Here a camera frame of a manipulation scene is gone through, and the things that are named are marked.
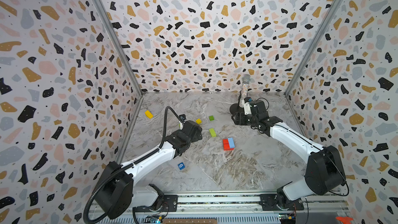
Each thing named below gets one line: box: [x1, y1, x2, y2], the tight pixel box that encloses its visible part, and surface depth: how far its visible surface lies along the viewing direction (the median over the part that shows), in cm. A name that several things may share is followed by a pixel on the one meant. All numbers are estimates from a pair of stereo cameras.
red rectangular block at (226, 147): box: [222, 143, 235, 151], surface depth 94 cm
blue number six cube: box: [177, 161, 186, 171], surface depth 87 cm
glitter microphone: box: [238, 73, 252, 108], surface depth 89 cm
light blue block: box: [227, 137, 236, 149], surface depth 94 cm
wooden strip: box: [162, 218, 218, 224], surface depth 69 cm
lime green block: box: [208, 128, 218, 138], surface depth 101 cm
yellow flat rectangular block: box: [144, 109, 154, 120], surface depth 108 cm
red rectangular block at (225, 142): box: [222, 138, 231, 147], surface depth 95 cm
